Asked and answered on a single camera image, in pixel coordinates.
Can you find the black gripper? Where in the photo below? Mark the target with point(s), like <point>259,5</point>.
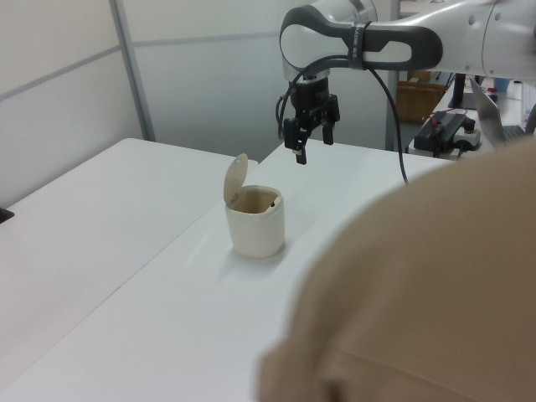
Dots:
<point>314,98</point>

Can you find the grey partition post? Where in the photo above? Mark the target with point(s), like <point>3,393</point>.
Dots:
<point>391,125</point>
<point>134,71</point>

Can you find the black control device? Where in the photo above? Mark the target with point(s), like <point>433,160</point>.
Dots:
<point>444,130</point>

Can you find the small white lidded trash can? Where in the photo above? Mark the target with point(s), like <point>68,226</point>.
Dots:
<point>256,230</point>

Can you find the black table clamp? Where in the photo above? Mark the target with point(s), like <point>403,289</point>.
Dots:
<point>5,215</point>

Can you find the silver laptop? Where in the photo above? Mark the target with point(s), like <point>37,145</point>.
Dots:
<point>488,113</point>

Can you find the black monitor stand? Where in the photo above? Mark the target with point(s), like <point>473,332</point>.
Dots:
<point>458,90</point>

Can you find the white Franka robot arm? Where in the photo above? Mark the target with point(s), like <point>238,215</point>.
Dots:
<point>460,37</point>

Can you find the person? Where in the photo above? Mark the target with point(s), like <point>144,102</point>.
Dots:
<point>419,293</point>

